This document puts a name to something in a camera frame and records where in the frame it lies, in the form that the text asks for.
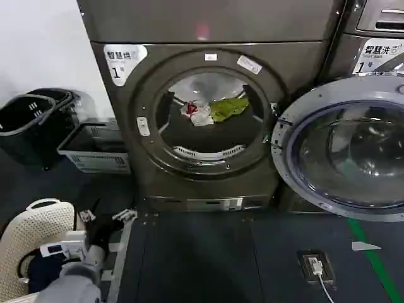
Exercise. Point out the green cloth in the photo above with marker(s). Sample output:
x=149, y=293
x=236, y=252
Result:
x=228, y=108

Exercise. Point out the dark clothes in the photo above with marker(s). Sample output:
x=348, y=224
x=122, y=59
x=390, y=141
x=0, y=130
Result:
x=44, y=268

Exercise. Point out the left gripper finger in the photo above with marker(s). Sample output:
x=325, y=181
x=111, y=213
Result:
x=124, y=215
x=87, y=216

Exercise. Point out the white perforated laundry basket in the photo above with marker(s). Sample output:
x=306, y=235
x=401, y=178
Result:
x=30, y=227

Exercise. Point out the black floor socket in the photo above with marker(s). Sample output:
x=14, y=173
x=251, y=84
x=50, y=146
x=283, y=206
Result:
x=304, y=268

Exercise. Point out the white and red cloth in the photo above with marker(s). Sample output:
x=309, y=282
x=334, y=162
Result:
x=200, y=116

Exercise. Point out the tall black laundry basket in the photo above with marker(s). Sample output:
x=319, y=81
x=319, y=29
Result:
x=74, y=101
x=28, y=132

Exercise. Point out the grey dryer with round opening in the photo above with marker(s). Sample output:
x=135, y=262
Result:
x=208, y=31

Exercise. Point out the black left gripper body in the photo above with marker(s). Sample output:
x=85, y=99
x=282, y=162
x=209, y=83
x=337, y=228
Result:
x=104, y=232

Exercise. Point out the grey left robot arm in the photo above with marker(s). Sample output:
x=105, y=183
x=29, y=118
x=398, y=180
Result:
x=73, y=284

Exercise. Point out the grey plastic crate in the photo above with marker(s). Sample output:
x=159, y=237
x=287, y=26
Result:
x=98, y=158

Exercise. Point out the round glass dryer door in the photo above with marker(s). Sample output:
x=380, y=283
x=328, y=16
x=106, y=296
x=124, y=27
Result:
x=344, y=148

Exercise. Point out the grey metal frame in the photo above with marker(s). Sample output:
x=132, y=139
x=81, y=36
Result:
x=120, y=246

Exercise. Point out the grey washing machine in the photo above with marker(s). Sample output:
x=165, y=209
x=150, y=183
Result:
x=347, y=50

